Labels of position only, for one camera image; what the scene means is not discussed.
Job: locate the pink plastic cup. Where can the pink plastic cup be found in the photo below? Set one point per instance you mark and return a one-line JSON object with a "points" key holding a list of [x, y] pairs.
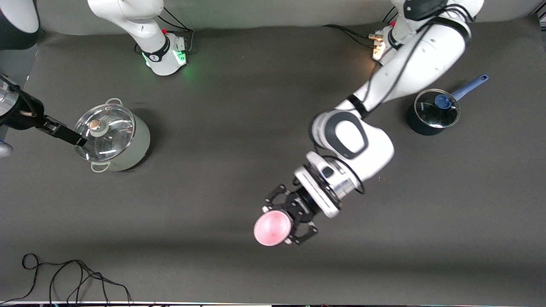
{"points": [[271, 228]]}

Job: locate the dark blue saucepan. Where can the dark blue saucepan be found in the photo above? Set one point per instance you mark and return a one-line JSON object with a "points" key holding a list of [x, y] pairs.
{"points": [[420, 128]]}

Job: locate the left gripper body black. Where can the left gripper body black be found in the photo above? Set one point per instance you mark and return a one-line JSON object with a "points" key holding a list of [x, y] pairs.
{"points": [[300, 207]]}

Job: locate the glass lid with blue knob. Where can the glass lid with blue knob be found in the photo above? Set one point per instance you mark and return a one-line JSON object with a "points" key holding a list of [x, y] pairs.
{"points": [[431, 113]]}

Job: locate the dark grey table mat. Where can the dark grey table mat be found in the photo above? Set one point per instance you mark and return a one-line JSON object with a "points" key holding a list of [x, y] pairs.
{"points": [[213, 85]]}

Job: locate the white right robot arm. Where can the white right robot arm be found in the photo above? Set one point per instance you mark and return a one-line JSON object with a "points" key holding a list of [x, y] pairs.
{"points": [[145, 25]]}

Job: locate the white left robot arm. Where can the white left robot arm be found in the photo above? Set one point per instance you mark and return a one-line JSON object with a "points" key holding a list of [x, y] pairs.
{"points": [[409, 72]]}

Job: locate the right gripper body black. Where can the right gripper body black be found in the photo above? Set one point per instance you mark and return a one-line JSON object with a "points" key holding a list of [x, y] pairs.
{"points": [[26, 119]]}

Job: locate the grey cooking pot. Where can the grey cooking pot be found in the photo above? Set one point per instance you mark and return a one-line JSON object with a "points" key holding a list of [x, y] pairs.
{"points": [[136, 145]]}

